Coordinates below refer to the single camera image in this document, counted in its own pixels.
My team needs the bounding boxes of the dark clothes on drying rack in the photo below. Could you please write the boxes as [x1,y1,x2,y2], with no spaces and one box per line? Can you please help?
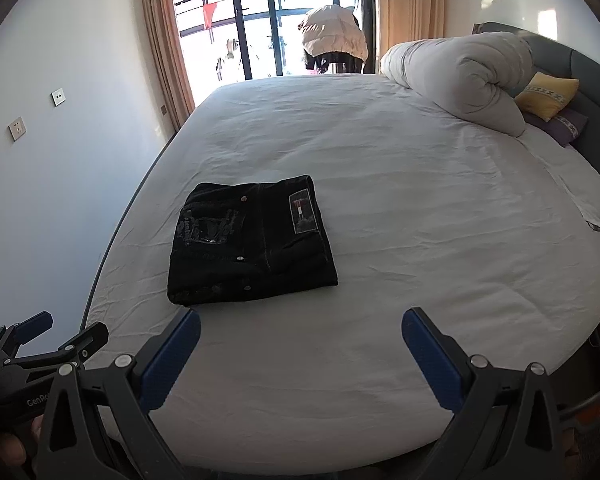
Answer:
[302,49,366,76]

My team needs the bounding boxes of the person's left hand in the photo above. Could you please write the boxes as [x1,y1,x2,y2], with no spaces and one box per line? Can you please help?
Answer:
[0,412,46,480]

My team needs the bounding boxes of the grey-blue headboard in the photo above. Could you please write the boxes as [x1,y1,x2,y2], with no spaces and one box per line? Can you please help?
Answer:
[472,21,600,161]

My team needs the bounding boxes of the beige puffer jacket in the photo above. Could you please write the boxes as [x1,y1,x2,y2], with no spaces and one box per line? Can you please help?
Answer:
[297,4,369,61]

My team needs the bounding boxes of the rolled white duvet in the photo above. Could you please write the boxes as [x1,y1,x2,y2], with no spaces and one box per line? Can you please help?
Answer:
[380,31,536,137]

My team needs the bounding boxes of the purple pillow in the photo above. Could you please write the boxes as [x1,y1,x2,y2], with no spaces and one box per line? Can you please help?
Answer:
[522,109,589,148]

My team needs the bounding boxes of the black framed glass door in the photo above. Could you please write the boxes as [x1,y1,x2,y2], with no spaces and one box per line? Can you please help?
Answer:
[169,0,378,83]

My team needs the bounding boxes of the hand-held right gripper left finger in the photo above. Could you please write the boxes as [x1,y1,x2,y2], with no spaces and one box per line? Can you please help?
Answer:
[30,306,202,480]

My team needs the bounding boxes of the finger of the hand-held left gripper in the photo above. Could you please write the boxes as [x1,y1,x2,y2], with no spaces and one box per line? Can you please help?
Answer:
[10,321,110,373]
[0,311,54,361]

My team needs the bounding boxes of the yellow patterned pillow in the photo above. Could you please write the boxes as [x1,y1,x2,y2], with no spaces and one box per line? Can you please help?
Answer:
[514,71,580,122]

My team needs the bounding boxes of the tan curtain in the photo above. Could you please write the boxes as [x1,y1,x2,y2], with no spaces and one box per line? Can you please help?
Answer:
[375,0,447,58]
[137,0,197,131]

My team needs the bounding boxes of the bed with white sheet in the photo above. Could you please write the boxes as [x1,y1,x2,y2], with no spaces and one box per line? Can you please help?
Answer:
[82,74,600,476]

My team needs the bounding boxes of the black pants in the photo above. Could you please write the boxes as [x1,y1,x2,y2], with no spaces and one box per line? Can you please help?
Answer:
[167,175,340,307]

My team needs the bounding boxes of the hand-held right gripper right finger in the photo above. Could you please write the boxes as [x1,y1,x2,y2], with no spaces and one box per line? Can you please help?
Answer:
[401,307,567,480]

